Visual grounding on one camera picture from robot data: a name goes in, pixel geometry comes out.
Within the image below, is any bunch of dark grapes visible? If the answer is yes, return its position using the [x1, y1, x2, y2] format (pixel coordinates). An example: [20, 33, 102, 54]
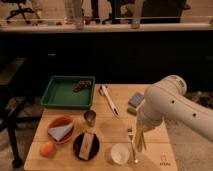
[73, 80, 92, 92]

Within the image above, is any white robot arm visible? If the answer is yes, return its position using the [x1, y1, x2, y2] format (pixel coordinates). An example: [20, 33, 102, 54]
[137, 75, 213, 142]

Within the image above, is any green chili pepper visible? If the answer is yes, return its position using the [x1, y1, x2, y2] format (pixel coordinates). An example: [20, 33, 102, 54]
[127, 107, 137, 116]

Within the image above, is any black office chair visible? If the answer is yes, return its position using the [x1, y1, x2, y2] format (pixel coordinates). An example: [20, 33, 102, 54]
[1, 0, 43, 24]

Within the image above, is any white folded cloth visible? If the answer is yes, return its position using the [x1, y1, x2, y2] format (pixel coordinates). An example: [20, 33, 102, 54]
[48, 122, 74, 141]

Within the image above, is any silver fork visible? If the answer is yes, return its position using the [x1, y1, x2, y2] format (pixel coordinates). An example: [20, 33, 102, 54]
[127, 127, 139, 164]

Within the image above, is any black plate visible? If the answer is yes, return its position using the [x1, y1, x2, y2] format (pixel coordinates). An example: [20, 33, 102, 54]
[72, 132, 100, 161]

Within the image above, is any blue sponge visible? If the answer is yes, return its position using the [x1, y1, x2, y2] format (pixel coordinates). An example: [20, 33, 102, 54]
[128, 92, 144, 107]

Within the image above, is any wooden block with label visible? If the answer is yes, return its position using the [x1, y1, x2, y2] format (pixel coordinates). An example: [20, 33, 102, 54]
[79, 132, 94, 160]

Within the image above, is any orange fruit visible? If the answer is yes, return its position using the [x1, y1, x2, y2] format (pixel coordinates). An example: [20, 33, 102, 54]
[40, 141, 56, 157]

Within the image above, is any small metal cup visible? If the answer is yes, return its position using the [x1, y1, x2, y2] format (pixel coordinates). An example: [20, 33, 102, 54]
[84, 110, 96, 127]

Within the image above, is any orange bowl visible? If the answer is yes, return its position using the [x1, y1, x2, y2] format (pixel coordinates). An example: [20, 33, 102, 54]
[47, 116, 74, 144]

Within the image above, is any green plastic tray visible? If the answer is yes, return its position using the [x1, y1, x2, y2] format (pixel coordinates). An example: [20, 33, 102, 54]
[41, 76, 95, 110]

